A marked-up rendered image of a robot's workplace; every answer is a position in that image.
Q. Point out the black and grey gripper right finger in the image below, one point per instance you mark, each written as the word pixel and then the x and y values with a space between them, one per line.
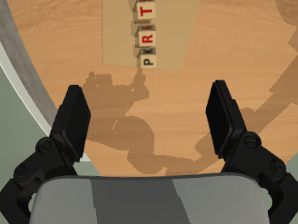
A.
pixel 248 156

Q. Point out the beige toy block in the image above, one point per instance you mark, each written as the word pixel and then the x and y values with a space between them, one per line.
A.
pixel 146 9
pixel 147 35
pixel 148 58

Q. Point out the tan flat mat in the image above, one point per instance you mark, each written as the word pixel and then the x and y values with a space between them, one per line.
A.
pixel 174 24

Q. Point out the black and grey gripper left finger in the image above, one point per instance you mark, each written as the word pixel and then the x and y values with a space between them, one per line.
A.
pixel 65 143

